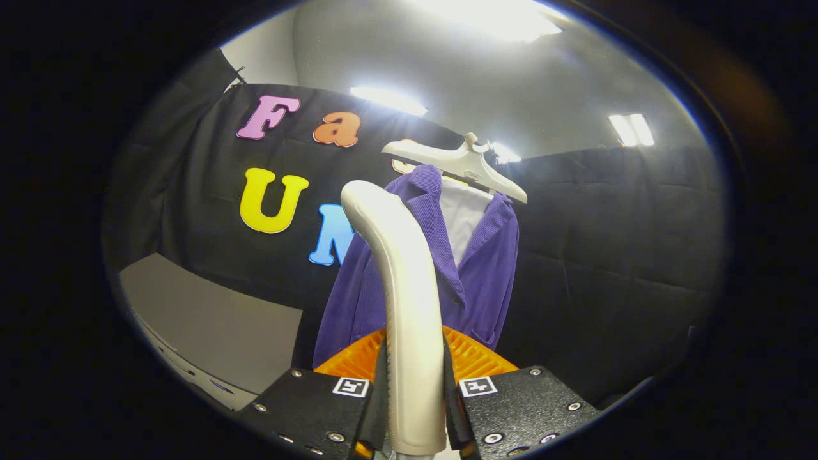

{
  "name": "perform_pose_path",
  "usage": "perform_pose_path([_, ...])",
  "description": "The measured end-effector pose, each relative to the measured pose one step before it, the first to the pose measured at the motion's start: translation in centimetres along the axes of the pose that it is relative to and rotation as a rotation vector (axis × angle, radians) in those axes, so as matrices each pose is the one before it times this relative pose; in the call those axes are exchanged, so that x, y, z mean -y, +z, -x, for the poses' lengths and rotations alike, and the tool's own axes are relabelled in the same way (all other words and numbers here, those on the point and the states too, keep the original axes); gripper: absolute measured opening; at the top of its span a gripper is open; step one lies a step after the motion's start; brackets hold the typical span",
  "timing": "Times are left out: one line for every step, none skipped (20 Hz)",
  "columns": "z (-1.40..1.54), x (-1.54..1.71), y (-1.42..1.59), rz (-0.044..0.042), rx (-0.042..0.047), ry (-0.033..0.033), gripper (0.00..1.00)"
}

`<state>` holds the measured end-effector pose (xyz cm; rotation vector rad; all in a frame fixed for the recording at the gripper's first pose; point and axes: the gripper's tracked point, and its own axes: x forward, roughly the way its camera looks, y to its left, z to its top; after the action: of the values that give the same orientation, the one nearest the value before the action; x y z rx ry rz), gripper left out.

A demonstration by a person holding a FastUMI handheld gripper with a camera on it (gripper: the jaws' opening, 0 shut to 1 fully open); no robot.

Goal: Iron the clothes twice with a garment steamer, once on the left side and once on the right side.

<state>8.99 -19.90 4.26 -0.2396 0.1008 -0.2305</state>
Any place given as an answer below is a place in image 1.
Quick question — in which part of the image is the large ceiling light panel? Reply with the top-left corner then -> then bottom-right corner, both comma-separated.
409,0 -> 563,43

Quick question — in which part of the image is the black backdrop cloth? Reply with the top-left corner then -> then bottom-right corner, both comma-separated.
102,48 -> 729,410

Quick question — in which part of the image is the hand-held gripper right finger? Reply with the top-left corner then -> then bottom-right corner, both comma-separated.
442,326 -> 601,459

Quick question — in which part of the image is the white shirt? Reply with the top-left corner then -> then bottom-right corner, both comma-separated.
440,178 -> 494,266

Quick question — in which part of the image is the white clothes hanger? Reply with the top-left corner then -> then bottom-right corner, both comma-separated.
382,132 -> 529,205

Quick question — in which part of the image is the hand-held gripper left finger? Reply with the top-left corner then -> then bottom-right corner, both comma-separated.
236,327 -> 390,459

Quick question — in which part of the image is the white garment steamer head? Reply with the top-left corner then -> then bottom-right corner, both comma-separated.
341,180 -> 448,456

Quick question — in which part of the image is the purple corduroy jacket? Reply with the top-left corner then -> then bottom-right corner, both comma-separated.
312,165 -> 520,370

